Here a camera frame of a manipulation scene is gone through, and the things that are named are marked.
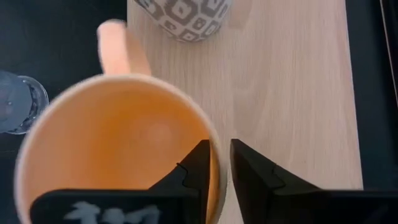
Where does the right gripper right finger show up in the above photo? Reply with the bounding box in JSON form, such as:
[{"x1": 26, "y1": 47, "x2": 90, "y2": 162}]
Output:
[{"x1": 229, "y1": 138, "x2": 398, "y2": 224}]

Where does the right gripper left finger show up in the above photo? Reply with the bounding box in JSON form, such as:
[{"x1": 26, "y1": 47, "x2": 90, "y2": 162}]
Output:
[{"x1": 30, "y1": 139, "x2": 211, "y2": 224}]

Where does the orange mug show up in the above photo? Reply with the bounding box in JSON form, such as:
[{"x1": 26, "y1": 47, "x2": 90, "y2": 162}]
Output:
[{"x1": 14, "y1": 18, "x2": 228, "y2": 224}]

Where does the grey white patterned mug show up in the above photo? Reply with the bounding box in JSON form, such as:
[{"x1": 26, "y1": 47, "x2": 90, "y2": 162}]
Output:
[{"x1": 133, "y1": 0, "x2": 233, "y2": 43}]

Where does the clear glass cup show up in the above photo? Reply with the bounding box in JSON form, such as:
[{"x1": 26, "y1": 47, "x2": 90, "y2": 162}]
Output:
[{"x1": 0, "y1": 70, "x2": 50, "y2": 136}]

